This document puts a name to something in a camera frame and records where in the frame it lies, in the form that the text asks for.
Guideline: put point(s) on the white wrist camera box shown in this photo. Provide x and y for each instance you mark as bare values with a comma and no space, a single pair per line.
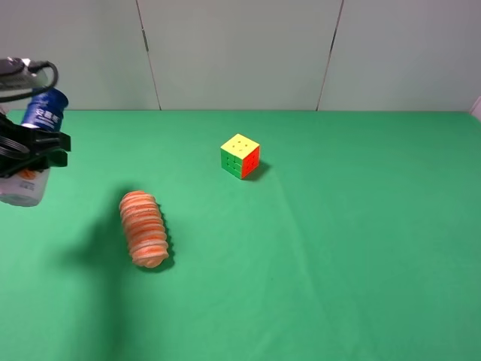
15,75

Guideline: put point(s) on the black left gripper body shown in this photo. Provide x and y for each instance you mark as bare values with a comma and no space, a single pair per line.
16,147

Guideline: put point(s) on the white blue-capped yogurt bottle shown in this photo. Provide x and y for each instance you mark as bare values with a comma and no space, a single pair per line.
26,187

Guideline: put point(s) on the orange ridged bread toy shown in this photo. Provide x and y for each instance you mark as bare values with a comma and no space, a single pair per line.
146,235

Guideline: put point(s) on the multicoloured puzzle cube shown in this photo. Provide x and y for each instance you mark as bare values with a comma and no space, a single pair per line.
240,156

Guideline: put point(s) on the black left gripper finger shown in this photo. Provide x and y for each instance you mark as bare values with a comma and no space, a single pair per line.
50,149

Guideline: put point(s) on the green table cloth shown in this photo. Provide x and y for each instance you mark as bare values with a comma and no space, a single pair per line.
356,238

